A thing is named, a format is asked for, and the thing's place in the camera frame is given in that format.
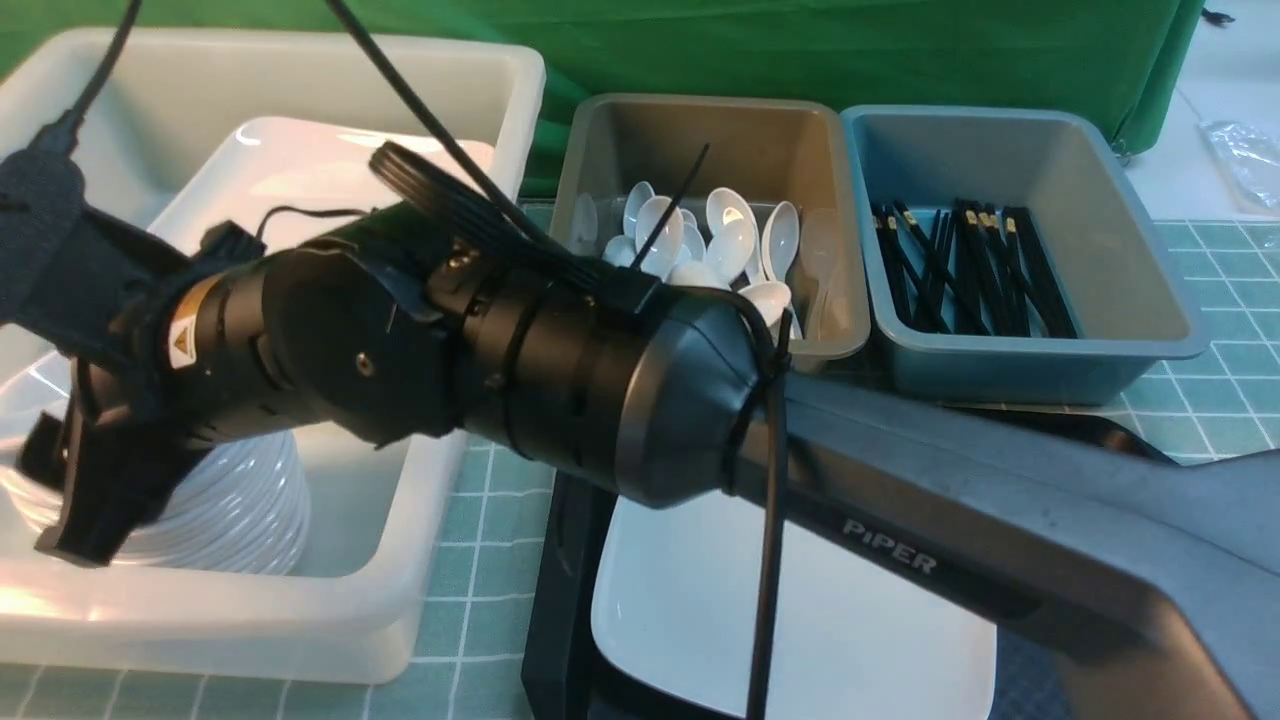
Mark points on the black serving tray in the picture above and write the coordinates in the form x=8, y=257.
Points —
x=566, y=676

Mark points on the blue grey plastic bin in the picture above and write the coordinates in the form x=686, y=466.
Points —
x=1059, y=177

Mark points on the olive brown plastic bin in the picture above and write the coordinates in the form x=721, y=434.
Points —
x=768, y=151

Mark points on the clear plastic bag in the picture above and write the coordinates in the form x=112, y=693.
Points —
x=1248, y=158

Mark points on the large white plastic tub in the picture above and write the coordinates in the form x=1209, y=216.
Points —
x=350, y=610

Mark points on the stack of white square plates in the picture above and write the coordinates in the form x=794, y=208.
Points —
x=275, y=161

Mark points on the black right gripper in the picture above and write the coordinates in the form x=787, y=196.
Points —
x=103, y=292

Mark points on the white square rice plate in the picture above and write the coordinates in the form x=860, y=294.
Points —
x=675, y=603

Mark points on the green checkered table mat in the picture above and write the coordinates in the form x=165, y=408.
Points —
x=482, y=586

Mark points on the stack of white small bowls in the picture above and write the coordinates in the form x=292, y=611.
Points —
x=246, y=508

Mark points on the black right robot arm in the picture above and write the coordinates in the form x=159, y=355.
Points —
x=1156, y=583

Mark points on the green cloth backdrop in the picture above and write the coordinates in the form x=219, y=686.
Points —
x=1114, y=63

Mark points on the pile of black chopsticks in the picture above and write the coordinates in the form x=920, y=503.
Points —
x=971, y=269

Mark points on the pile of white spoons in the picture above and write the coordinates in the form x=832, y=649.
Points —
x=722, y=248

